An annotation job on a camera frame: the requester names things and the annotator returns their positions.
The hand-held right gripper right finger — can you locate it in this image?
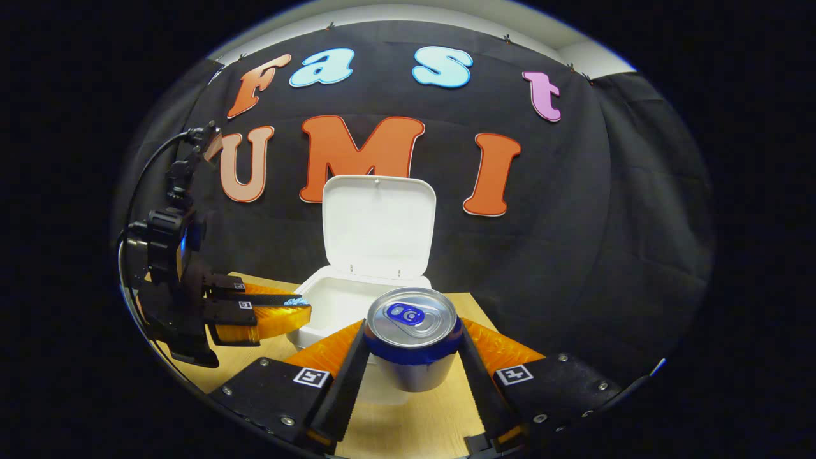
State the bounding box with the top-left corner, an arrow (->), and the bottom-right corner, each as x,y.
459,317 -> 651,456

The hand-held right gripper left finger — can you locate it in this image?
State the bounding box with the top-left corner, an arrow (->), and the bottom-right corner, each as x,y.
209,319 -> 370,455

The blue and silver pop can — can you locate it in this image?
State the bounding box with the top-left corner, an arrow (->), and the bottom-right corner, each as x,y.
363,287 -> 464,393

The white desktop garbage bin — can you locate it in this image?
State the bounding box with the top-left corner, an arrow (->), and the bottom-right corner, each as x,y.
287,175 -> 437,405

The wooden desktop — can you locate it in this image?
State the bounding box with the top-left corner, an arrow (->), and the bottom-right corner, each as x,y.
150,272 -> 504,459

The black backdrop cloth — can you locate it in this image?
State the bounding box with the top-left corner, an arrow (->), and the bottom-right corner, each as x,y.
115,19 -> 715,383

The black cable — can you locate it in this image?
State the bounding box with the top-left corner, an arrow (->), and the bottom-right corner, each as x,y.
124,129 -> 192,230

